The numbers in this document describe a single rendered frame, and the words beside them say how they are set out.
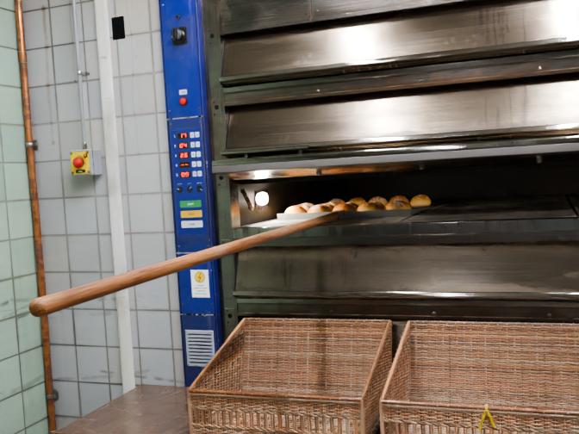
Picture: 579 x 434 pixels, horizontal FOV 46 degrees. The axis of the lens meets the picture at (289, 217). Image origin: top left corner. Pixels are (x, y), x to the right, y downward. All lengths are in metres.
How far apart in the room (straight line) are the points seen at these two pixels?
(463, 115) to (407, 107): 0.19
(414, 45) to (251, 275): 1.00
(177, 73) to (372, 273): 1.02
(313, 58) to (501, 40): 0.62
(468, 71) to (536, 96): 0.23
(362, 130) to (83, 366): 1.51
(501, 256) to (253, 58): 1.10
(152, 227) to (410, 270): 1.01
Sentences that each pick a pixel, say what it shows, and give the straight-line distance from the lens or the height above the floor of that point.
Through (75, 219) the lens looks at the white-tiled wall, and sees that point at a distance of 2.93.
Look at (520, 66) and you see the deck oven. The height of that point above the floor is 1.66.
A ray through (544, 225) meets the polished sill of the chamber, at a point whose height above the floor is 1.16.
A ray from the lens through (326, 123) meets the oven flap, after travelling 2.43.
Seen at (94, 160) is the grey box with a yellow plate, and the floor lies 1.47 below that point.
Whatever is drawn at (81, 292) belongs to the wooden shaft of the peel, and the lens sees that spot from 1.22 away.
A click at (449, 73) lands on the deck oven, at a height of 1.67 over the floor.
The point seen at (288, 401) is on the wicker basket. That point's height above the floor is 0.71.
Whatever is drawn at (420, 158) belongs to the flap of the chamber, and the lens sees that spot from 2.20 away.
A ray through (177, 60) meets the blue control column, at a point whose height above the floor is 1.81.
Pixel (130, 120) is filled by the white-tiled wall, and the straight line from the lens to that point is 2.77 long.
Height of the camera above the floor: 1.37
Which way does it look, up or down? 4 degrees down
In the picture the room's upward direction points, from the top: 3 degrees counter-clockwise
